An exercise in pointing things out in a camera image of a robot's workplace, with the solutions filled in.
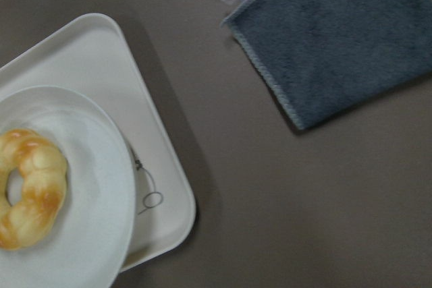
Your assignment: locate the white round plate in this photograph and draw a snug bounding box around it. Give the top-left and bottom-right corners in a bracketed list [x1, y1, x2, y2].
[1, 86, 136, 287]

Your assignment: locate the twisted glazed donut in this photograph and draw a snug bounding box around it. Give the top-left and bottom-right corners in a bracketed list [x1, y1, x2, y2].
[1, 129, 68, 250]

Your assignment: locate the cream rabbit tray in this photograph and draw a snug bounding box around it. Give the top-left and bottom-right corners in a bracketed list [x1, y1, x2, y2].
[1, 13, 196, 270]

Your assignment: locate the grey folded cloth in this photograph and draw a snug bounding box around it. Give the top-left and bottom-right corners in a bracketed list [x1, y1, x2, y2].
[224, 0, 431, 129]

